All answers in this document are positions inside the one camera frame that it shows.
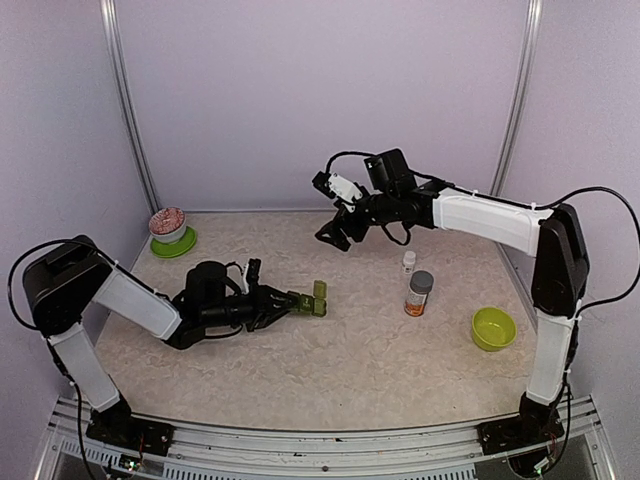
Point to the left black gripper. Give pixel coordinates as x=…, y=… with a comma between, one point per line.
x=265, y=312

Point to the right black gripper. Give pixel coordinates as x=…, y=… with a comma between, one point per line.
x=340, y=236

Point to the green weekly pill organizer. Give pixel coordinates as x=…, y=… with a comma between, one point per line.
x=314, y=304

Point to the small white pill bottle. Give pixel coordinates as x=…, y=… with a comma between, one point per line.
x=408, y=262

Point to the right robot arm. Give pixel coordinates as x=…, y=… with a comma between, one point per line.
x=461, y=306

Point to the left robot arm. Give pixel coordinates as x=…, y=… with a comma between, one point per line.
x=61, y=278

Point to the orange pill bottle grey cap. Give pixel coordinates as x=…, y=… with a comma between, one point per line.
x=419, y=288

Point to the lime green plate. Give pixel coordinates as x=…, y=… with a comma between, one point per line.
x=176, y=249

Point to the red patterned white bowl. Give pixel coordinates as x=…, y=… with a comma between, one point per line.
x=168, y=225

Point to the lime green bowl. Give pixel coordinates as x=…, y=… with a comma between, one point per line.
x=493, y=329

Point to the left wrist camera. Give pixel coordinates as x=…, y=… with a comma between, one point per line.
x=250, y=275

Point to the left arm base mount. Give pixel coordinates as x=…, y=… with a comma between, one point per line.
x=132, y=430

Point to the front aluminium rail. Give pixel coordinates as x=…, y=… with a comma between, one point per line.
x=201, y=451

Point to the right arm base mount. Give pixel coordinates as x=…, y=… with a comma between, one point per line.
x=534, y=423

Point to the right aluminium frame post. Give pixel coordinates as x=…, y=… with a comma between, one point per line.
x=524, y=71

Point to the aluminium frame post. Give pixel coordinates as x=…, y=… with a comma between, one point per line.
x=117, y=59
x=524, y=71

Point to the left aluminium frame post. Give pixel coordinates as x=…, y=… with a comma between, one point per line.
x=117, y=59

